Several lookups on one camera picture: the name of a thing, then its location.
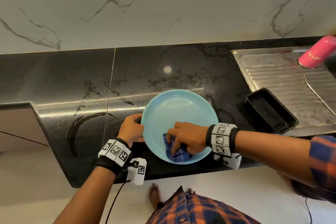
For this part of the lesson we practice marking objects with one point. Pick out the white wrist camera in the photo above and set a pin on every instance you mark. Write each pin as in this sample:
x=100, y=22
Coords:
x=137, y=171
x=229, y=160

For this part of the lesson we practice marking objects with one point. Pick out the person's left foot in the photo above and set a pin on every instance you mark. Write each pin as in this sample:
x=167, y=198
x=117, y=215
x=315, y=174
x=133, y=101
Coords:
x=154, y=196

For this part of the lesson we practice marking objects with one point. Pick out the person's right foot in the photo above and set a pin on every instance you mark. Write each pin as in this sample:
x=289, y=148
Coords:
x=190, y=190

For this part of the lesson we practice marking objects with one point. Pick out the person's foot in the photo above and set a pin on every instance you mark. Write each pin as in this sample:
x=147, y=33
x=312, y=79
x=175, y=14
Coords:
x=190, y=190
x=154, y=196

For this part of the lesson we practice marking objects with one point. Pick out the blue striped cloth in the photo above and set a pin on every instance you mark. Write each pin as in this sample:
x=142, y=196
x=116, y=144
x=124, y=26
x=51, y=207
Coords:
x=178, y=154

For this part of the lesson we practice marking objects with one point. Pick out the person's right hand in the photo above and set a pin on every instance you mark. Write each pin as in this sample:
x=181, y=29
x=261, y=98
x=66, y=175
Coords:
x=191, y=136

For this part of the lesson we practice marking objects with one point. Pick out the person's left hand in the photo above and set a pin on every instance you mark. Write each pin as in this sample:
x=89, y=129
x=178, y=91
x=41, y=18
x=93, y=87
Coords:
x=131, y=129

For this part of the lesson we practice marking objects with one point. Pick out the wrist marker band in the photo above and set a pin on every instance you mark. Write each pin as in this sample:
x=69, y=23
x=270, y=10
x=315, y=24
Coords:
x=114, y=154
x=221, y=140

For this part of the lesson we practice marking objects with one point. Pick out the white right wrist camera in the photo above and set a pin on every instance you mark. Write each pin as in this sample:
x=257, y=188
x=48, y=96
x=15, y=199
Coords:
x=229, y=160

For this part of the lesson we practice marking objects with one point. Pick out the steel sink drainboard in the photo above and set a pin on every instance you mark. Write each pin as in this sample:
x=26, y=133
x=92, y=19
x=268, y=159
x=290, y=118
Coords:
x=278, y=69

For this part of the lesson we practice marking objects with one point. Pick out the person's left forearm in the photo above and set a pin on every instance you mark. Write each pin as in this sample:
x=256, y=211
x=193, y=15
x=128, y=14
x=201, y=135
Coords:
x=84, y=200

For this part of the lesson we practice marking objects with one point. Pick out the blue orange plaid shirt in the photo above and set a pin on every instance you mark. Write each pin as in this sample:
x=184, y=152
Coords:
x=323, y=163

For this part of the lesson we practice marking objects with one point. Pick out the left wrist marker band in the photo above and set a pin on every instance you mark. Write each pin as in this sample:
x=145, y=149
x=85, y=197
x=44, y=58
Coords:
x=114, y=154

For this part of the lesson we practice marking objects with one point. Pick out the teal plate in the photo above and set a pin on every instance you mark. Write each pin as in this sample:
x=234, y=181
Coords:
x=178, y=111

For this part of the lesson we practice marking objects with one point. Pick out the black plastic tray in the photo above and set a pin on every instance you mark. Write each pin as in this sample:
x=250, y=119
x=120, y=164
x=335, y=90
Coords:
x=270, y=110

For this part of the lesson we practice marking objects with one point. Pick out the right wrist marker band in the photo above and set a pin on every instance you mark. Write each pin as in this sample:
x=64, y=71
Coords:
x=221, y=140

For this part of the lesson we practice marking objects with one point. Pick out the thin grey stick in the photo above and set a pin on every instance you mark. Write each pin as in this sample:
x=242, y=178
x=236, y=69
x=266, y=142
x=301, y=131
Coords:
x=317, y=94

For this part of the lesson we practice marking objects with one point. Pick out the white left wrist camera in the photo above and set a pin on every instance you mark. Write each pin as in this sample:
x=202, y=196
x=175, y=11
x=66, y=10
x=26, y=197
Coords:
x=137, y=171

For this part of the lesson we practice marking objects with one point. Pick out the red bear cup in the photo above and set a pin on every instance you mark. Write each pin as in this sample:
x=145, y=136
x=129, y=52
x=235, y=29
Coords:
x=317, y=53

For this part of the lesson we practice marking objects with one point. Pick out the brown lower drawer unit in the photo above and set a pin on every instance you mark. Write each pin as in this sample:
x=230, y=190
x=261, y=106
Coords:
x=18, y=129

